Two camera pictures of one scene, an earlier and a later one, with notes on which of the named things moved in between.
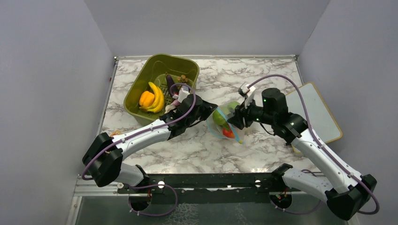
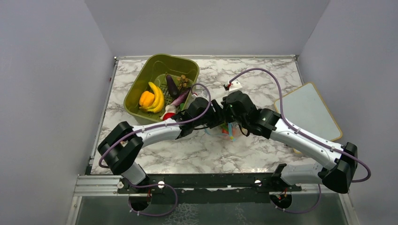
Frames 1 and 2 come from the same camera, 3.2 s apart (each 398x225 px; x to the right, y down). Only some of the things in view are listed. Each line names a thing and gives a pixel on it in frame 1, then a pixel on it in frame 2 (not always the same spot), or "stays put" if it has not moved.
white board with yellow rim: x=321 y=122 stays put
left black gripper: x=208 y=108 to x=217 y=116
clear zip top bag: x=218 y=122 stays put
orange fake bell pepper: x=147 y=99 stays put
